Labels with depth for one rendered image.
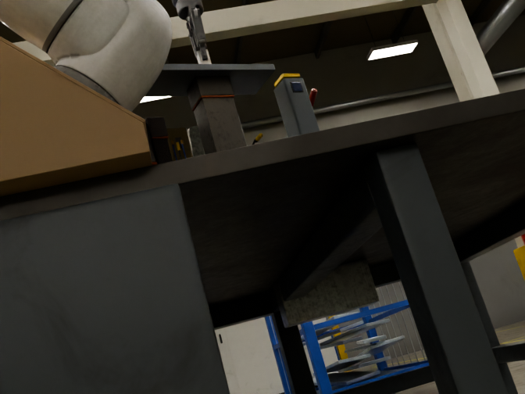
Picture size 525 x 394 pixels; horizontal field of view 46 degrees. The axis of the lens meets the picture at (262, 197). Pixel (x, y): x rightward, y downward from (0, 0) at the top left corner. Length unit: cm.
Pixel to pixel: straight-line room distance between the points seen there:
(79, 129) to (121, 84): 21
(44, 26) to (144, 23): 17
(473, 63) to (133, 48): 507
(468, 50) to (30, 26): 521
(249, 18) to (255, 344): 549
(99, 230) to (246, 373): 874
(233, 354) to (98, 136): 876
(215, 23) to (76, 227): 478
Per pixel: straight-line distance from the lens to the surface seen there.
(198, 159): 96
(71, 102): 96
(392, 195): 104
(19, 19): 117
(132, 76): 113
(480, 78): 597
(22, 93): 98
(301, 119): 176
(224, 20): 566
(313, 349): 355
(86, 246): 92
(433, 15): 989
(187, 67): 165
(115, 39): 113
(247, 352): 963
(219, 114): 165
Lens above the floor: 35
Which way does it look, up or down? 16 degrees up
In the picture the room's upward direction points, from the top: 16 degrees counter-clockwise
